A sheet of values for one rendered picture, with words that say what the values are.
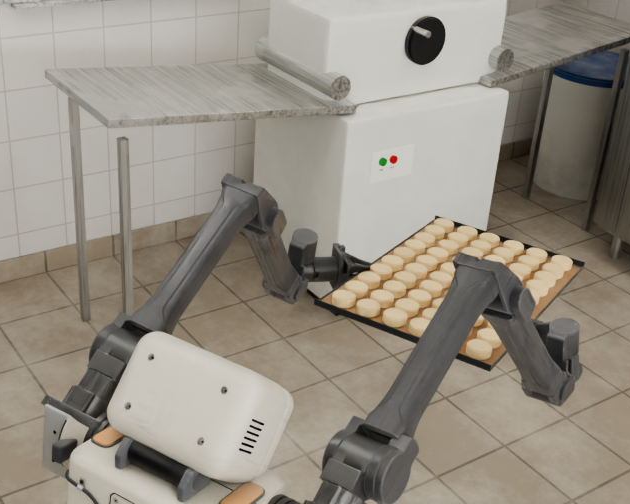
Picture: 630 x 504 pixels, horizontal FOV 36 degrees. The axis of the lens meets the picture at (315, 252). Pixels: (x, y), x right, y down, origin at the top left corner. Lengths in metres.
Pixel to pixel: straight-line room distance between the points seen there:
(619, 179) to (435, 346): 3.04
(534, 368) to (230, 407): 0.69
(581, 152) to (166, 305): 3.71
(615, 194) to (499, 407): 1.32
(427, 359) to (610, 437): 2.14
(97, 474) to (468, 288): 0.60
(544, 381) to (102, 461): 0.84
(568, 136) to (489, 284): 3.59
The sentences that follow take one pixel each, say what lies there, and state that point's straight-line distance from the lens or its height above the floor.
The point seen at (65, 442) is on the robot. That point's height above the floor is 1.13.
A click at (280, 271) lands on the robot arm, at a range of 1.99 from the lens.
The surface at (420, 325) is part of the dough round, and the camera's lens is 1.97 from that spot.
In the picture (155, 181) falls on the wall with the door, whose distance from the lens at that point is 4.22.
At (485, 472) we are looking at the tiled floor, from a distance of 3.24.
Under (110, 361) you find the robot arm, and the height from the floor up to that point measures 1.19.
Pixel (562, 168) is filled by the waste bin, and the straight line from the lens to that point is 5.14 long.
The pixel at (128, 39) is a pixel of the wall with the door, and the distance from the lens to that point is 3.95.
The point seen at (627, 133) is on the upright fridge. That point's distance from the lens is 4.35.
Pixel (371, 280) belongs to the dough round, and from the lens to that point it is 2.12.
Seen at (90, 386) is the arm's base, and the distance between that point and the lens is 1.53.
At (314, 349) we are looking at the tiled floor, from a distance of 3.68.
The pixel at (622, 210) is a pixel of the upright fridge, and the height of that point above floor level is 0.30.
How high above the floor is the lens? 2.08
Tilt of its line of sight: 29 degrees down
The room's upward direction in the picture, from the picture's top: 4 degrees clockwise
